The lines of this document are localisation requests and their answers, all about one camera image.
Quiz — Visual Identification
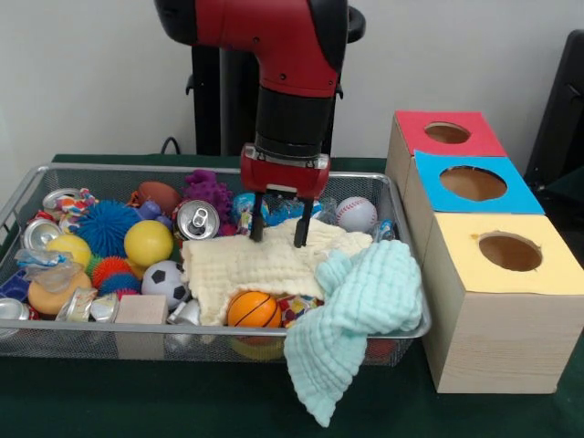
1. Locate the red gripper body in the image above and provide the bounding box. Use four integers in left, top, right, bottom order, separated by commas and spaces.
240, 142, 331, 202

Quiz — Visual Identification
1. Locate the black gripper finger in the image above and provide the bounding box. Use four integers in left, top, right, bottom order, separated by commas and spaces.
249, 193, 266, 243
294, 198, 315, 249

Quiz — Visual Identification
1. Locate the cream yellow cloth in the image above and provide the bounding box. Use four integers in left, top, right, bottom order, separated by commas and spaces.
180, 217, 374, 327

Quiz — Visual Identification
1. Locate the mint green cloth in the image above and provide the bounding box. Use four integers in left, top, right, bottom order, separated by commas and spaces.
283, 239, 424, 429

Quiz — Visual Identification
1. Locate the shallow clear mesh bin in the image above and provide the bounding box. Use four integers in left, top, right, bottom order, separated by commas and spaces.
0, 163, 433, 366

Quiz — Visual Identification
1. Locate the wooden box with three holes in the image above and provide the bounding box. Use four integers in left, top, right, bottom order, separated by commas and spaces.
385, 109, 584, 395

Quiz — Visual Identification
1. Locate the blue globe ball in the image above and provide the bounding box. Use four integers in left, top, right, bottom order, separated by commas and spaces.
231, 193, 271, 236

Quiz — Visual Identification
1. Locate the white baseball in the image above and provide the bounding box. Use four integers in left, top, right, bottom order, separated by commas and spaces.
335, 196, 379, 233

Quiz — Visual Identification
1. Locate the silver drink can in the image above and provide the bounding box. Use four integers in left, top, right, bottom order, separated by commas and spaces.
174, 199, 223, 245

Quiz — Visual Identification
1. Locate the orange toy basketball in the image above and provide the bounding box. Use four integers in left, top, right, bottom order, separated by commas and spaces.
226, 290, 283, 329

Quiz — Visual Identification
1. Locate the large yellow ball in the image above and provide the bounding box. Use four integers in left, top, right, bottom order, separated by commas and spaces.
123, 220, 175, 268

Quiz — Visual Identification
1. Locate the black white soccer ball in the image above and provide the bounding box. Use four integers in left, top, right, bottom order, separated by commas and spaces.
141, 259, 189, 310

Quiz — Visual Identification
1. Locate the plain wooden block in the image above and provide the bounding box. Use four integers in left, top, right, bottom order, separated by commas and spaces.
114, 295, 169, 360

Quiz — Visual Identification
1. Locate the small yellow ball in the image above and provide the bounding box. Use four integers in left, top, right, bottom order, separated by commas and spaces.
45, 234, 94, 268

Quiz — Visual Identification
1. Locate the dark green side table cloth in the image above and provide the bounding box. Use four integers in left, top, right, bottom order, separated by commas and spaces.
545, 164, 584, 202

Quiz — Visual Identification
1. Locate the black chair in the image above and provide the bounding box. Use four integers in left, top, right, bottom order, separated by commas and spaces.
524, 29, 584, 183

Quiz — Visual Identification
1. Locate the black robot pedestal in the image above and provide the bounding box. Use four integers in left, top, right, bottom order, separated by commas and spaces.
185, 6, 367, 159

